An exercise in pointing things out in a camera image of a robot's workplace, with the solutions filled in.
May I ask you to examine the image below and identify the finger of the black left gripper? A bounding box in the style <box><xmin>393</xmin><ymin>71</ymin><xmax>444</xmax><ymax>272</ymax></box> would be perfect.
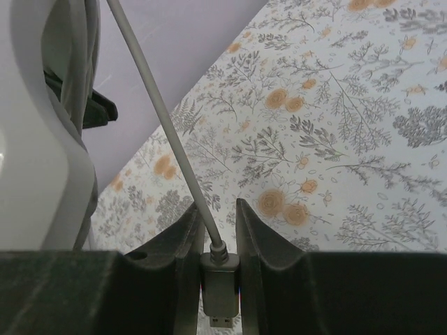
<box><xmin>44</xmin><ymin>71</ymin><xmax>118</xmax><ymax>128</ymax></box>

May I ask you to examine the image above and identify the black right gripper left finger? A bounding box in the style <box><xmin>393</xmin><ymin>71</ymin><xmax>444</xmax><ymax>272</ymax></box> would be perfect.
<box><xmin>1</xmin><ymin>205</ymin><xmax>205</xmax><ymax>334</ymax></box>

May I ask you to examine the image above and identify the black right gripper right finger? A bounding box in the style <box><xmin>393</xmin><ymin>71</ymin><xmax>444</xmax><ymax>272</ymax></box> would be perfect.
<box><xmin>236</xmin><ymin>199</ymin><xmax>446</xmax><ymax>334</ymax></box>

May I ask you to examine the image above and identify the white over-ear headphones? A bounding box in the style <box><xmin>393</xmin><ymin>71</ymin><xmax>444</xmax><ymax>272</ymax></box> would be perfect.
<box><xmin>1</xmin><ymin>1</ymin><xmax>100</xmax><ymax>251</ymax></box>

